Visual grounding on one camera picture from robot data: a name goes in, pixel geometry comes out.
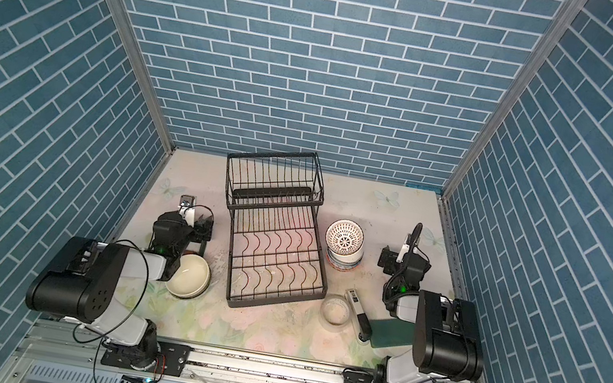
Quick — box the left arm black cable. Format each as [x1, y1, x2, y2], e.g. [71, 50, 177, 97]
[71, 186, 218, 363]

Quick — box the green sponge pad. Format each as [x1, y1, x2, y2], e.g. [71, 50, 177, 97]
[370, 317, 416, 349]

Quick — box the cream ceramic bowl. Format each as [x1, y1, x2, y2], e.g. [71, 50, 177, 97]
[165, 254, 212, 299]

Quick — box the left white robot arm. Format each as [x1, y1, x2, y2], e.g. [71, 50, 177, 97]
[25, 196, 214, 376]

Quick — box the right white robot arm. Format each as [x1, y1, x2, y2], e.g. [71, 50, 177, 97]
[372, 245, 485, 383]

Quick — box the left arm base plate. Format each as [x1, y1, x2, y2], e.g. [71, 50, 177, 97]
[100, 341, 192, 377]

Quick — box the black wire dish rack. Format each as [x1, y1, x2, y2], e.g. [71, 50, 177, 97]
[225, 151, 328, 309]

